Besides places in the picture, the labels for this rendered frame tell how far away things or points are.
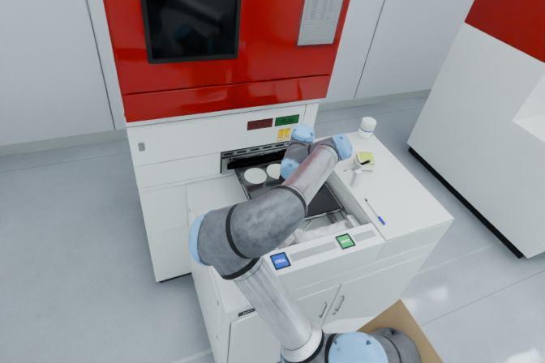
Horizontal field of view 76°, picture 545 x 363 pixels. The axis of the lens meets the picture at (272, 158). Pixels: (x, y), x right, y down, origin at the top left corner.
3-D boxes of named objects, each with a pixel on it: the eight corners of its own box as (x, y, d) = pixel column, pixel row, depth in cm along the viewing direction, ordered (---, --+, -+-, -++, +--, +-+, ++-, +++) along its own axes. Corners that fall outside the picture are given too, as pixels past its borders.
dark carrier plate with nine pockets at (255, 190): (237, 169, 159) (237, 168, 159) (304, 156, 172) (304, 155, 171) (264, 228, 136) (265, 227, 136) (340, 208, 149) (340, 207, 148)
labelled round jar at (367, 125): (354, 133, 180) (359, 117, 174) (366, 130, 182) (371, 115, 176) (362, 141, 175) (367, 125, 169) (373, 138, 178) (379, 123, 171)
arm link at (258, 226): (265, 209, 60) (343, 121, 100) (221, 220, 67) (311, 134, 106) (294, 264, 63) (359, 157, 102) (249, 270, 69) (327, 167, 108)
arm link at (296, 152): (303, 159, 98) (311, 134, 106) (272, 168, 105) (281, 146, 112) (318, 177, 102) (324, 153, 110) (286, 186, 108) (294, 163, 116)
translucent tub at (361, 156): (352, 161, 162) (356, 150, 158) (367, 162, 163) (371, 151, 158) (355, 172, 156) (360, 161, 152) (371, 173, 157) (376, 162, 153)
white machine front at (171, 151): (138, 189, 153) (123, 113, 127) (303, 157, 183) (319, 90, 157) (139, 194, 151) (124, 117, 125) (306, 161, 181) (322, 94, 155)
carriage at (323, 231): (270, 245, 136) (271, 240, 134) (349, 222, 149) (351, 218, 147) (278, 262, 131) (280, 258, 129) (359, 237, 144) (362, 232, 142)
